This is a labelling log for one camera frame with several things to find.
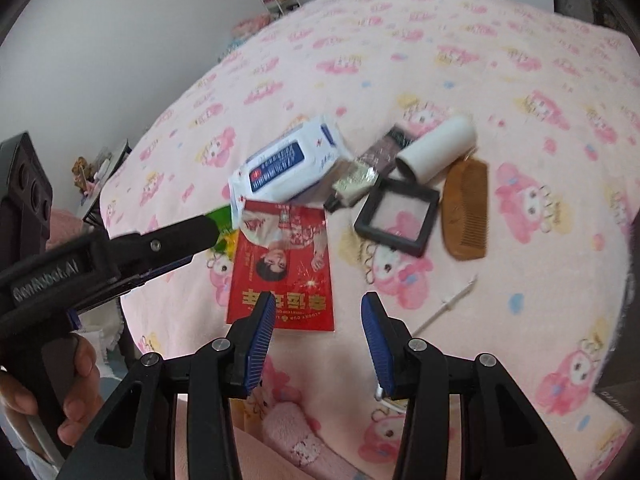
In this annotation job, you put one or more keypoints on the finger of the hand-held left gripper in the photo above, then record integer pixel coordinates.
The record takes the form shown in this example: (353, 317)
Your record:
(170, 237)
(155, 271)

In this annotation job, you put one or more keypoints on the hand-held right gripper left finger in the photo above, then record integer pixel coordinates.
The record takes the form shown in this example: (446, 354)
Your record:
(260, 345)

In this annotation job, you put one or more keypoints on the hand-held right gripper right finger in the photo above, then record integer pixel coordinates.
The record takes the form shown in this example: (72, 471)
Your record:
(376, 350)

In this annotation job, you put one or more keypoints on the green packet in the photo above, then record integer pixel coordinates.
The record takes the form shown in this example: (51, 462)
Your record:
(223, 216)

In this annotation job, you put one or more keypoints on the red printed packet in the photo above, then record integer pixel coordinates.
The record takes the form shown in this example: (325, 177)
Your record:
(280, 270)

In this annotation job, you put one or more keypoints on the person's left hand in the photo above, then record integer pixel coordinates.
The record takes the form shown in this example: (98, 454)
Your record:
(87, 385)

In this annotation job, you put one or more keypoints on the yellow packet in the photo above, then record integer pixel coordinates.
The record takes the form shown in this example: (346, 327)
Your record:
(229, 243)

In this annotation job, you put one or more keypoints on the dark side table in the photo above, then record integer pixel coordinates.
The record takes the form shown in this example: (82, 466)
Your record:
(112, 180)

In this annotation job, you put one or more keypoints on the white wristband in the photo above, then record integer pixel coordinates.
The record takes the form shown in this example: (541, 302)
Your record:
(445, 305)

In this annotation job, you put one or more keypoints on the small brown toy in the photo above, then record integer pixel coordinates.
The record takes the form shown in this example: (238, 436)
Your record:
(82, 167)

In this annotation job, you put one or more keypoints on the pink pajama pants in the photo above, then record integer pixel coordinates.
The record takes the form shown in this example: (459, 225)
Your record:
(260, 460)

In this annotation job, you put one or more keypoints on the white blue wet wipes pack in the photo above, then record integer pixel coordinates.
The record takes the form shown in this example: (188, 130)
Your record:
(285, 165)

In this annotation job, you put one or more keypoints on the wooden comb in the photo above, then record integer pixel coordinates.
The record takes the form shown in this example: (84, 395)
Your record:
(465, 210)

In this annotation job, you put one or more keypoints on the silver sachet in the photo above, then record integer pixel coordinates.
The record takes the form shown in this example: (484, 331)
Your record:
(352, 182)

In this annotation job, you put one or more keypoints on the dark brown packet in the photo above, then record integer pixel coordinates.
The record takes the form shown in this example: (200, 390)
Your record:
(385, 152)

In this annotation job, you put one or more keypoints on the white tube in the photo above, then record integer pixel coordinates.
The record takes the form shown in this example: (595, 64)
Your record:
(435, 147)

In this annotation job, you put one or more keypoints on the pink printed blanket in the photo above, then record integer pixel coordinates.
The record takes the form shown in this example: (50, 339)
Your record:
(450, 60)

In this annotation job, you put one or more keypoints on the black square frame box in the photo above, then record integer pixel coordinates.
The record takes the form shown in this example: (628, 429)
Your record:
(387, 237)

